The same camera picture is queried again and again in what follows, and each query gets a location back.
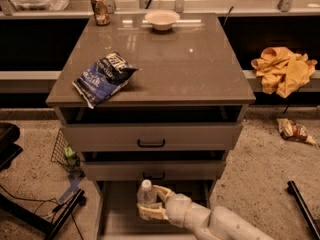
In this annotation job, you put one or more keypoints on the brown soda can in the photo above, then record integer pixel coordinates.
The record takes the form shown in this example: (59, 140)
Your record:
(100, 11)

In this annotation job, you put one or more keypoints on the bottom grey open drawer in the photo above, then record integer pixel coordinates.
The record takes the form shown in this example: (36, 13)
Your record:
(120, 220)

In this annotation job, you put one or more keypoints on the black metal leg left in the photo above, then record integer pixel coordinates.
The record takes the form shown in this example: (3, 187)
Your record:
(51, 226)

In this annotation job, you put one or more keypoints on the middle grey drawer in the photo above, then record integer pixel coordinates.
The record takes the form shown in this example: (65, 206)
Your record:
(167, 170)

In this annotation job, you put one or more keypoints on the white bowl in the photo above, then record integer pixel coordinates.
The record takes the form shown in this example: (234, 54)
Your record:
(162, 20)

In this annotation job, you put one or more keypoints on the crumpled brown snack wrapper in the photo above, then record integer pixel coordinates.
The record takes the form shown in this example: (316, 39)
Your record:
(289, 130)

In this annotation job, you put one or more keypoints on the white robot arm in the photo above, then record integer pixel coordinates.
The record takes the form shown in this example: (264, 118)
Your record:
(206, 224)

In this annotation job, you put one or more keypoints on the top grey drawer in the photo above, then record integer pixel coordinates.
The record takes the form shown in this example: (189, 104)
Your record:
(152, 137)

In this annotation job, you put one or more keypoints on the yellow crumpled cloth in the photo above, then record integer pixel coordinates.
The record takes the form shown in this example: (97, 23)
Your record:
(282, 71)

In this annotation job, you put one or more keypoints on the green object in basket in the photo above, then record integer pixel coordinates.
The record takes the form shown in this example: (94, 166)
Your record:
(70, 155)

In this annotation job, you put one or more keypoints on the black metal bar right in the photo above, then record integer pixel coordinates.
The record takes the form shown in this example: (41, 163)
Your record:
(313, 224)

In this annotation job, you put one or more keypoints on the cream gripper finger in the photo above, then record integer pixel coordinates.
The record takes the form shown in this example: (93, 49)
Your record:
(163, 193)
(152, 211)

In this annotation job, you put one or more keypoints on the grey three-drawer cabinet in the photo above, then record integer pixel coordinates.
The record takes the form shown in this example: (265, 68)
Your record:
(186, 75)

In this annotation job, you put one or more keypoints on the clear plastic water bottle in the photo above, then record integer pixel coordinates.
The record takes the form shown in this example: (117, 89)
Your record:
(147, 193)

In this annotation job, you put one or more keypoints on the black wire mesh basket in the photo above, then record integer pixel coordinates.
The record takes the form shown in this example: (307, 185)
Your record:
(58, 156)

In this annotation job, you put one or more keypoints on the blue tape cross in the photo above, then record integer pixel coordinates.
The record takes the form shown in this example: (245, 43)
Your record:
(74, 180)

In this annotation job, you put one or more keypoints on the blue chip bag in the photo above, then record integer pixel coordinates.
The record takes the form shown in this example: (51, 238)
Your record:
(104, 78)

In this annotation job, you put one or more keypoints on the black chair base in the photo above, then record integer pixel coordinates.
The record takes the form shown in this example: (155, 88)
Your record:
(9, 150)

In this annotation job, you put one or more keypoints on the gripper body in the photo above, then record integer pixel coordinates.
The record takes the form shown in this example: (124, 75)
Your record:
(176, 206)

